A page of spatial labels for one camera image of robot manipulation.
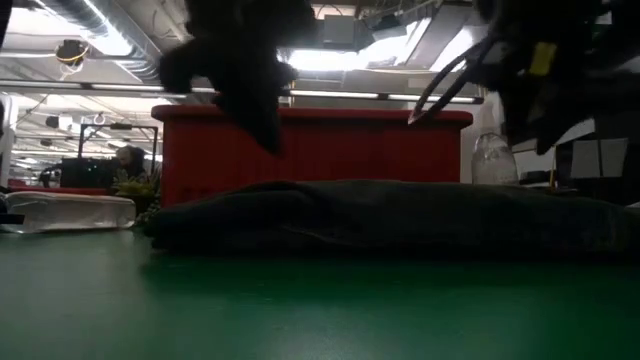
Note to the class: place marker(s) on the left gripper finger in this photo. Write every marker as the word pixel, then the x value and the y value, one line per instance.
pixel 185 67
pixel 260 120

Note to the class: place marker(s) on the faded black jeans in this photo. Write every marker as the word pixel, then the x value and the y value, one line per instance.
pixel 400 210

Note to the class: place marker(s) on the red plastic laundry basket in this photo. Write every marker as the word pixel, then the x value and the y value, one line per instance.
pixel 350 150

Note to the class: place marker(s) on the white boards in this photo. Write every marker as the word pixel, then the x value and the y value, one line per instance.
pixel 600 157

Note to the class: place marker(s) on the grey ceiling box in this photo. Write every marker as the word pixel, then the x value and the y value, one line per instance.
pixel 340 31

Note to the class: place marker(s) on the long ceiling light bar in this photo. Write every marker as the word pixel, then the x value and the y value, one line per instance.
pixel 350 94

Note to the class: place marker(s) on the clear spray bottle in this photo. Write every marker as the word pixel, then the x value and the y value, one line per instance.
pixel 494 160

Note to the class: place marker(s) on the person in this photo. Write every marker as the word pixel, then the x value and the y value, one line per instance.
pixel 131 162

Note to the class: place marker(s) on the black monitor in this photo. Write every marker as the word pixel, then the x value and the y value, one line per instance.
pixel 85 172

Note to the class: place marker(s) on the red plastic bin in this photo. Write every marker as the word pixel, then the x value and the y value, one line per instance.
pixel 60 190

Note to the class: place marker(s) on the orange label plastic package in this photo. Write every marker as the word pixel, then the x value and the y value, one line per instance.
pixel 70 212

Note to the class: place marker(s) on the green table mat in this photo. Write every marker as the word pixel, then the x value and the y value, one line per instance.
pixel 320 310

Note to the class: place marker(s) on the silver ceiling duct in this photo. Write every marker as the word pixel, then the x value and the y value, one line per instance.
pixel 145 65

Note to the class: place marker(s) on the black metal frame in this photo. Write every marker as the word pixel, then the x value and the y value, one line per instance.
pixel 81 145

